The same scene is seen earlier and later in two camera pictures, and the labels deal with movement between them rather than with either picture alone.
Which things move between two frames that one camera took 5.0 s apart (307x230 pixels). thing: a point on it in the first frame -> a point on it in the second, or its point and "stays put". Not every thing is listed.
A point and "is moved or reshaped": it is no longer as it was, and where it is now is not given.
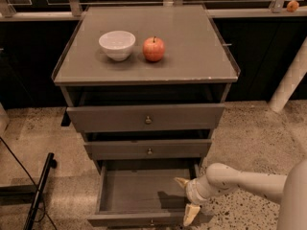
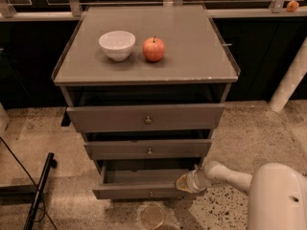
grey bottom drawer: (142, 194) is moved or reshaped
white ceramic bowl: (118, 45) stays put
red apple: (153, 49) stays put
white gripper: (192, 192) -> (192, 181)
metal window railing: (68, 2) stays put
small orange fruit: (293, 6) stays put
